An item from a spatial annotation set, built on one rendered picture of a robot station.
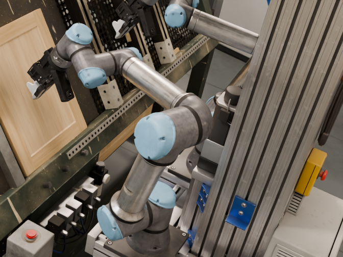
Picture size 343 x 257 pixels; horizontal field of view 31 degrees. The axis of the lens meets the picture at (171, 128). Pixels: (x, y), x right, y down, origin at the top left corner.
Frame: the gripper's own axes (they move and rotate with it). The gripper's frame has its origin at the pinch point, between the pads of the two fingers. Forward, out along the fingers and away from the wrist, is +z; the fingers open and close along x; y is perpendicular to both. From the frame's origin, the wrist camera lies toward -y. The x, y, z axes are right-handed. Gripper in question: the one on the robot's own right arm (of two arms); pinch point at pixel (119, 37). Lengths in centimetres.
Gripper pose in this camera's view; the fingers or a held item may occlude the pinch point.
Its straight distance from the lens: 244.3
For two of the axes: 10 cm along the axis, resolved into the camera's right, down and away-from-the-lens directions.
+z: -6.1, 5.5, 5.7
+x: -5.0, 3.0, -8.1
